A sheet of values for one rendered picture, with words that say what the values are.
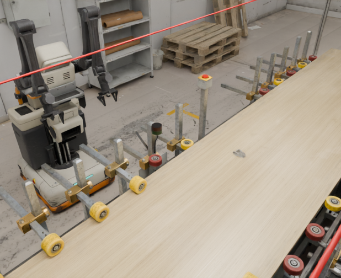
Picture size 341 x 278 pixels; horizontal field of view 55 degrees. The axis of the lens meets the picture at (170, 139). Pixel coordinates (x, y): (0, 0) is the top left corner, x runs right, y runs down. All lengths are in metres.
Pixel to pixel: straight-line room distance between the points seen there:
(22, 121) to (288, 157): 1.94
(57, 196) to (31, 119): 0.64
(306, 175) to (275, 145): 0.29
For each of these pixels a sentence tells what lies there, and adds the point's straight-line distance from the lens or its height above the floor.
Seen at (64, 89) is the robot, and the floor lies 1.07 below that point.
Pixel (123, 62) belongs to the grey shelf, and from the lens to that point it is 5.25.
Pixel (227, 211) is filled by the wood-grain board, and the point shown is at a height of 0.90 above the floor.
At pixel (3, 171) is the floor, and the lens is 3.64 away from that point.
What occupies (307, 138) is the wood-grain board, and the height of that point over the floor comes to 0.90.
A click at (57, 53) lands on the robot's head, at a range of 2.35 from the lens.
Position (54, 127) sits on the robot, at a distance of 2.56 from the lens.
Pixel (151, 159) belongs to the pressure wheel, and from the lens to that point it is 1.92.
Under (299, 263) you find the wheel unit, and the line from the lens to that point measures 1.54.
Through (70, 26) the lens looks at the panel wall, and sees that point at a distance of 4.58.
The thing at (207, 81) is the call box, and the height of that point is 1.21.
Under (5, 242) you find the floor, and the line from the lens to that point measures 2.94.
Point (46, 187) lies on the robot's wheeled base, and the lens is 2.84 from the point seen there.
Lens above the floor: 2.10
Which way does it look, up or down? 35 degrees down
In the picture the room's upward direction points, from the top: straight up
